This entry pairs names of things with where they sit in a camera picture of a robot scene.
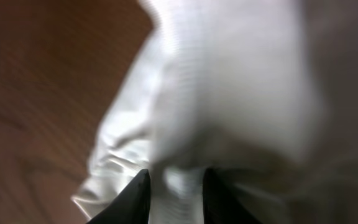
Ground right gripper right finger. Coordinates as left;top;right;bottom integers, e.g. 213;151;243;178
202;169;261;224

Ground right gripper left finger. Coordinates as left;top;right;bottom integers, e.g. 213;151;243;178
87;169;151;224

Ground white t-shirt with black tag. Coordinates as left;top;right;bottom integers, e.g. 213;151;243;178
71;0;324;223

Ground grey khaki trousers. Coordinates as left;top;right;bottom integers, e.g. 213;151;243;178
273;0;358;223

